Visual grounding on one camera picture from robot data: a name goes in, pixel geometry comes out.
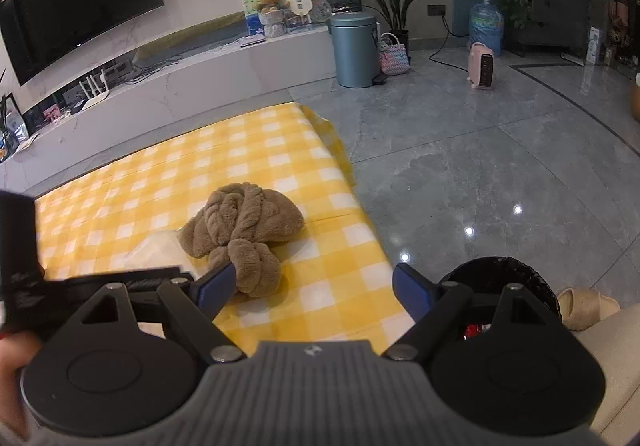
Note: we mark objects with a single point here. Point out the white round hand fan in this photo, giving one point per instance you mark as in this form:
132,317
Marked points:
298,3

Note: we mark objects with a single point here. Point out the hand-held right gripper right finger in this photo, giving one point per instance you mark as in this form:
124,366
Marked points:
415,291

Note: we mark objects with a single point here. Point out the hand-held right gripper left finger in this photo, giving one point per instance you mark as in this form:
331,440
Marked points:
217,287

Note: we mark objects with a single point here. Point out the white wifi router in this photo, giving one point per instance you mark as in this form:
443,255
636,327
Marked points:
95,98

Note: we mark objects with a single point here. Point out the blue water jug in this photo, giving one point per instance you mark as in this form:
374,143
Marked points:
486,25

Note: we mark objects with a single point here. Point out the person's left hand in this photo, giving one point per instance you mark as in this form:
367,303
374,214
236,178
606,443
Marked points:
12,366

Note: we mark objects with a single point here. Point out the white tall carton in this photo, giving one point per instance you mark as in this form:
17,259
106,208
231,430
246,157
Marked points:
592,45

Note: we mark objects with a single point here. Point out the wall socket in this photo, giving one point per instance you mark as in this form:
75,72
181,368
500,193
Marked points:
435,9

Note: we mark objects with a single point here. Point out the decorative glass plate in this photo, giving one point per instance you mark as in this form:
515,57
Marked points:
321,9

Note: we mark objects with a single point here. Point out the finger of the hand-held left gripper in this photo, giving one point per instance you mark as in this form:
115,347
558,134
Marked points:
140,276

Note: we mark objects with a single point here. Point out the cream fabric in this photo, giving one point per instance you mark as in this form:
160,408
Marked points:
620,376

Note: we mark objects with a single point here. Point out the yellow checkered mat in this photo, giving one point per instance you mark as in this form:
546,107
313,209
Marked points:
200,165

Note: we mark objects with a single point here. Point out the brown twisted towel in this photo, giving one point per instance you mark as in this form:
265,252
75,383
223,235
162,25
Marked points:
250,221

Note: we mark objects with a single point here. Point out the pastel woven basket bag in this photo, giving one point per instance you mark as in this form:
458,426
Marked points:
394,58

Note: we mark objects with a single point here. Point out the pink space heater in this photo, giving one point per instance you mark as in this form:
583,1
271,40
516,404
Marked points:
482,65

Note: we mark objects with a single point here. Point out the white marble tv console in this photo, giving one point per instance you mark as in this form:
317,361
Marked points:
200,85

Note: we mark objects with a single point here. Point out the black wall television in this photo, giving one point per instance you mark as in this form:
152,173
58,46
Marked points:
75,0

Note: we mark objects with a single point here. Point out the black waste bin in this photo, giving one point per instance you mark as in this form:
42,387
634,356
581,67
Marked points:
500,271

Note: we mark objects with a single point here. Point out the potted snake plant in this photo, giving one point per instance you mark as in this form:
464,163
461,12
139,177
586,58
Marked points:
395,0

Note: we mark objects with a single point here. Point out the blue-grey pedal trash can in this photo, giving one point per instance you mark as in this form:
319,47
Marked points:
352,50

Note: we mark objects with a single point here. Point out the flat book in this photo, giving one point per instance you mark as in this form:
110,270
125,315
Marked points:
252,41

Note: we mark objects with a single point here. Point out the beige slipper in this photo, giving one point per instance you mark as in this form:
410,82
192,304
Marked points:
587,308

